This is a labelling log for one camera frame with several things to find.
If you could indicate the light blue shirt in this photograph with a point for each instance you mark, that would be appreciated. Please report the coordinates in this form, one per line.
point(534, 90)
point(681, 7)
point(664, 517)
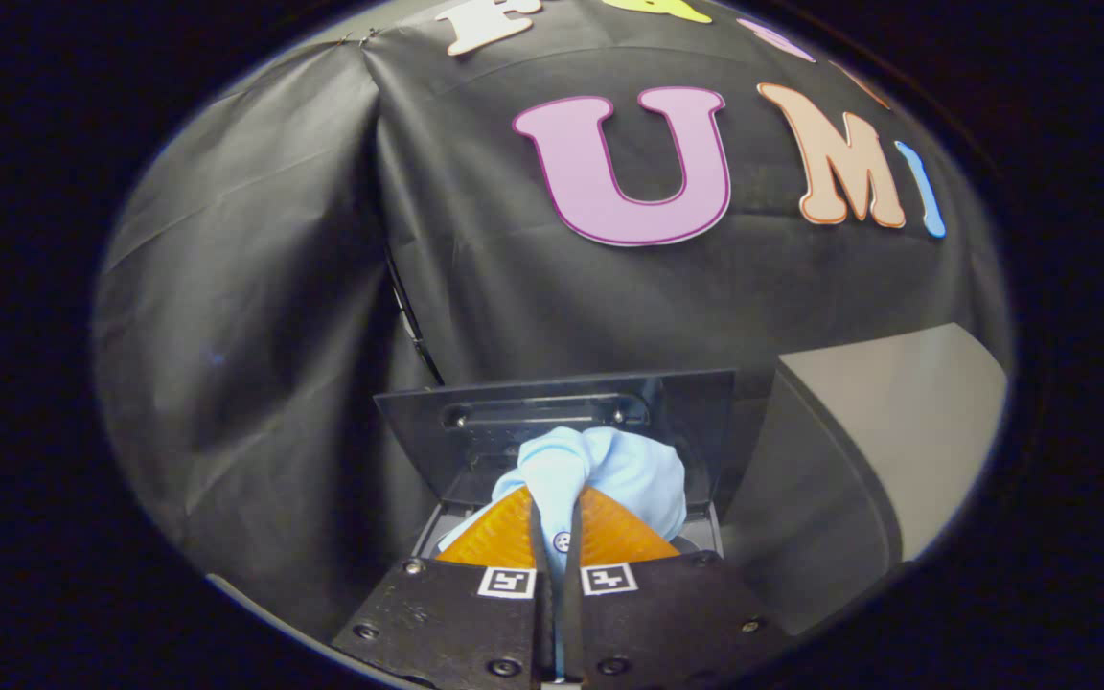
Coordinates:
point(629, 474)

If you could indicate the black backdrop cloth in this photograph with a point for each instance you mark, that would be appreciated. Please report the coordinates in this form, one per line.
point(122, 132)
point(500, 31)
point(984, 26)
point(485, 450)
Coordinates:
point(255, 287)

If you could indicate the beige cabinet grey top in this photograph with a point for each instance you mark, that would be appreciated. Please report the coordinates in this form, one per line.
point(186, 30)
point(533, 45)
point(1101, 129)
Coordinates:
point(907, 422)

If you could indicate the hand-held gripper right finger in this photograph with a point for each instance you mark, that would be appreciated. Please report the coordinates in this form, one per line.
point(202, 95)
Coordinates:
point(667, 623)

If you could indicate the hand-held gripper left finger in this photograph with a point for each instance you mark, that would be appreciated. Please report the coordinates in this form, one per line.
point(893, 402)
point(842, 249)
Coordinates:
point(475, 623)

